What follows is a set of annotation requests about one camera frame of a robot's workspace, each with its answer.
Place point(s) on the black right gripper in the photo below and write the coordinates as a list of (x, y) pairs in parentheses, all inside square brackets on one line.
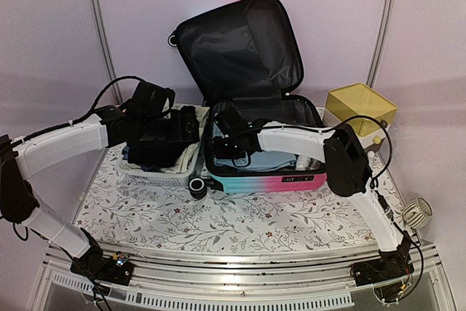
[(220, 153)]

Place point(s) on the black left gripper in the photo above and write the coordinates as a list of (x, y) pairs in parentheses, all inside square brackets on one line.
[(178, 132)]

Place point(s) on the pale blue denim garment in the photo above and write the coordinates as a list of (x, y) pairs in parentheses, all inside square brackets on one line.
[(260, 161)]

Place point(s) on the beige garment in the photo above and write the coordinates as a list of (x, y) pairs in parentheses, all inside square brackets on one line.
[(186, 158)]

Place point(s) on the dark blue denim garment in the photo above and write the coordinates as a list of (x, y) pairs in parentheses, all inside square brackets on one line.
[(145, 168)]

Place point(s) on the white cylindrical bottle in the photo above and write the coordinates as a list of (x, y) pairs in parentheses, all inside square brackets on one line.
[(303, 162)]

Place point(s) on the pink and teal kids suitcase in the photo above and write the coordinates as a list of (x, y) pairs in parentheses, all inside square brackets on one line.
[(245, 55)]

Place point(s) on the yellow top drawer box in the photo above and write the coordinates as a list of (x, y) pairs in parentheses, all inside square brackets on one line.
[(359, 103)]

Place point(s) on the black garment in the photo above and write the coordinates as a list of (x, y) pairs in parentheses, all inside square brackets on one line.
[(161, 154)]

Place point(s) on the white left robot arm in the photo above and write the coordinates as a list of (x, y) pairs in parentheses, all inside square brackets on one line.
[(100, 128)]

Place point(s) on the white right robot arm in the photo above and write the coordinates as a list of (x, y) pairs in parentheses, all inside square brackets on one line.
[(348, 172)]

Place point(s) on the white perforated plastic basket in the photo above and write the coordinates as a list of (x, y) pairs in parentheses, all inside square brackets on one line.
[(158, 179)]

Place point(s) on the floral patterned table mat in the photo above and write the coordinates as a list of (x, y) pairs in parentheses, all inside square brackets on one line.
[(119, 209)]

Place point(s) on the aluminium front rail frame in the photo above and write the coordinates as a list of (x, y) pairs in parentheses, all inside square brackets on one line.
[(297, 280)]

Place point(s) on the left wall aluminium post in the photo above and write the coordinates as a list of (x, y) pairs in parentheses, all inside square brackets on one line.
[(100, 28)]

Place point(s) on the wall aluminium post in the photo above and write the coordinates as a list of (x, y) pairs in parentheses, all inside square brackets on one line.
[(100, 28), (381, 38)]

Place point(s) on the right wall aluminium post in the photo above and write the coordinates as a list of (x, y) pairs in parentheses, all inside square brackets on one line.
[(381, 38)]

